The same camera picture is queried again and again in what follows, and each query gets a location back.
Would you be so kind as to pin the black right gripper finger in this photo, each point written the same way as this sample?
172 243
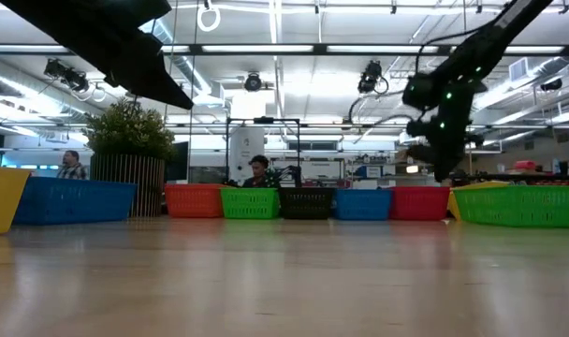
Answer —
446 171

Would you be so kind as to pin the red plastic basket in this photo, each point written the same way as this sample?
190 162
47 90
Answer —
420 203

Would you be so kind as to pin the black plastic basket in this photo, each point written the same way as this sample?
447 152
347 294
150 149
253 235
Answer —
306 203

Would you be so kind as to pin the potted green plant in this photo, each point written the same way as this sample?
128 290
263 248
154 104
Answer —
130 140

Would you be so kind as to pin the black hanging ceiling camera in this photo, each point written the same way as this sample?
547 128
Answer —
371 77

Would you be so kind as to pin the blue plastic basket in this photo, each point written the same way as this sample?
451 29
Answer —
363 205
74 201

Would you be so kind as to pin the white cylinder machine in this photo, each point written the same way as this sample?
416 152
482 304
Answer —
246 150

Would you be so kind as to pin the black overhead frame beam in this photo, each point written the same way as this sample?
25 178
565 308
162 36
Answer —
319 48

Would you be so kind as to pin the round black ceiling fixture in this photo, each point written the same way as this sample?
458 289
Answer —
253 82

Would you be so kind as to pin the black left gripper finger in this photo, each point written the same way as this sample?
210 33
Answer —
149 75

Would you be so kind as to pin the black tubular stand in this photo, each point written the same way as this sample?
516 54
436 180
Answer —
263 120

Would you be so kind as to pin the green plastic basket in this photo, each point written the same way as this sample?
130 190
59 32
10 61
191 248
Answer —
249 203
518 207

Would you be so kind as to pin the person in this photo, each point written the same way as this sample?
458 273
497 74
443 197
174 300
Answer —
258 177
71 169

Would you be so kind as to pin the orange plastic basket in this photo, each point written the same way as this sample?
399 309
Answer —
193 201

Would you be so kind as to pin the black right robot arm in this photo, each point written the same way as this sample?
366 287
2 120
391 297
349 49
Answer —
495 42

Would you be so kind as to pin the black ceiling spotlight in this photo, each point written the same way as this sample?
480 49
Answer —
67 75

